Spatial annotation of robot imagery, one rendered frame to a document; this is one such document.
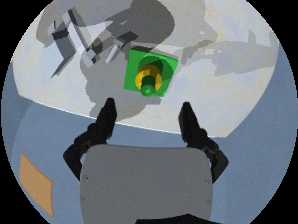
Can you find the green square plate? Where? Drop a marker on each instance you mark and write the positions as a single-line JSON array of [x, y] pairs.
[[138, 58]]

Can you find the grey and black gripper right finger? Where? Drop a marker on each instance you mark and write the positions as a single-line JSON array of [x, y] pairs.
[[196, 137]]

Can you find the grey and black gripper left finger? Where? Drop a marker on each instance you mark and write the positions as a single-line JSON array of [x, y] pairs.
[[97, 133]]

